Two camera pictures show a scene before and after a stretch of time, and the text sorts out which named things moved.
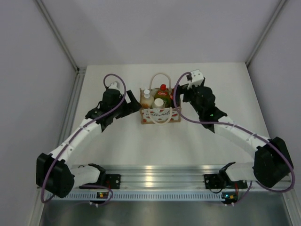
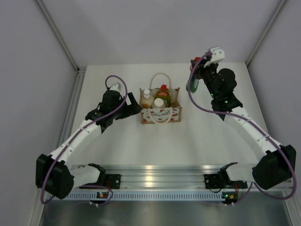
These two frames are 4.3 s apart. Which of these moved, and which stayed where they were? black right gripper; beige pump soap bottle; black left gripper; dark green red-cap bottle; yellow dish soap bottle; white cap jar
Moved: black right gripper; dark green red-cap bottle
Stayed: black left gripper; beige pump soap bottle; white cap jar; yellow dish soap bottle
